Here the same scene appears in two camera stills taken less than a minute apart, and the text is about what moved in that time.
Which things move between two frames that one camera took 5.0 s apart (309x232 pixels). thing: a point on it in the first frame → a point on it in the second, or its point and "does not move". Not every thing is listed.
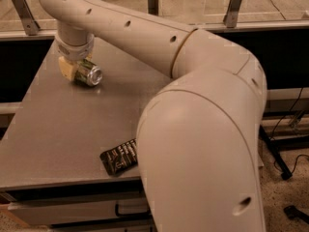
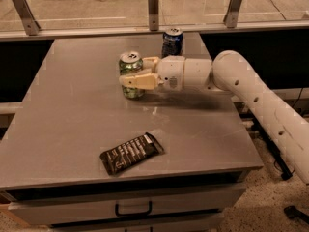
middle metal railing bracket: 154,1 does not move
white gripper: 74,50 → 171,72
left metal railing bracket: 30,25 does not move
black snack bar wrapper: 120,159 does not move
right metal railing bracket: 231,16 does not move
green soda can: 88,72 → 130,62
